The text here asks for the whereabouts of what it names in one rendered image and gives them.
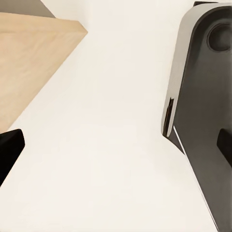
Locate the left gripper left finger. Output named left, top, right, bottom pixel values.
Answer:
left=0, top=129, right=25, bottom=186

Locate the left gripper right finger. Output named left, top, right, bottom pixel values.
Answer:
left=217, top=128, right=232, bottom=167

